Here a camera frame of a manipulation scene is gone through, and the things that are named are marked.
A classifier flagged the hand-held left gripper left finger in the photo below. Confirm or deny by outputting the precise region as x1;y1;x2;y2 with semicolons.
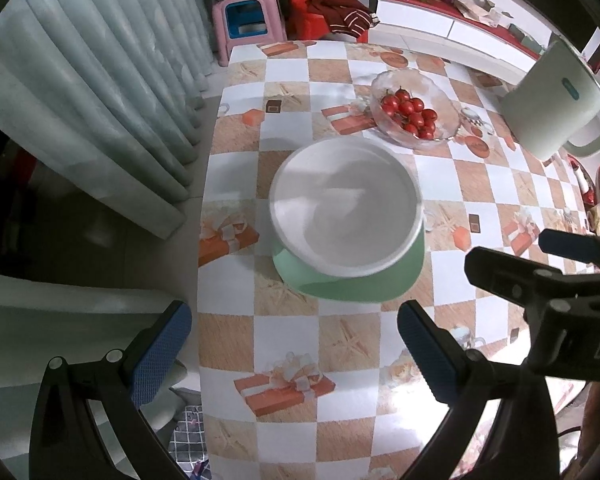
28;300;193;480

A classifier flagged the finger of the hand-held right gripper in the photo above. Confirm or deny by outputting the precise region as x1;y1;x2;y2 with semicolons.
538;229;600;266
464;246;571;321

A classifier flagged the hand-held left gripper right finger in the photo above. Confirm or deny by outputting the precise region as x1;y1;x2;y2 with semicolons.
396;301;563;480

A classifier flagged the green plate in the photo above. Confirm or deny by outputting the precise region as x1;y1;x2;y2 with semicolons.
271;232;427;303

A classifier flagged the white bowl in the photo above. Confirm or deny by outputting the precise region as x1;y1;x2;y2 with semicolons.
268;139;425;280

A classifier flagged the person's right forearm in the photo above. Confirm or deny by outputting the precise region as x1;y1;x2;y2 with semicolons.
580;385;599;466

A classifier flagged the grey plaid cloth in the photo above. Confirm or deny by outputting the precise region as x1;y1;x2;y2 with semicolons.
170;405;211;480

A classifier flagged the white chair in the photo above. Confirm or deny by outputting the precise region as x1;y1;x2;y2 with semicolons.
0;270;201;461

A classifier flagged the checkered orange white tablecloth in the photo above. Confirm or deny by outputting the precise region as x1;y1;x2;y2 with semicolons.
196;40;600;480

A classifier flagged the white electric kettle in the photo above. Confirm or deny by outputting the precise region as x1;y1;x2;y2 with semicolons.
499;37;600;162

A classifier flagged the glass bowl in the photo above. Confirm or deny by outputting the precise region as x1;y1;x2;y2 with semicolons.
370;70;463;150

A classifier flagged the pile of cherry tomatoes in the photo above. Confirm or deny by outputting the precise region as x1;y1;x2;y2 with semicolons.
380;88;438;141

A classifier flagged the white low cabinet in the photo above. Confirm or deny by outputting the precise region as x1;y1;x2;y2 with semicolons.
375;0;556;86

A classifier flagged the dark red striped garment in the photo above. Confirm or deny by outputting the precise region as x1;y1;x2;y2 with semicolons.
305;0;381;36

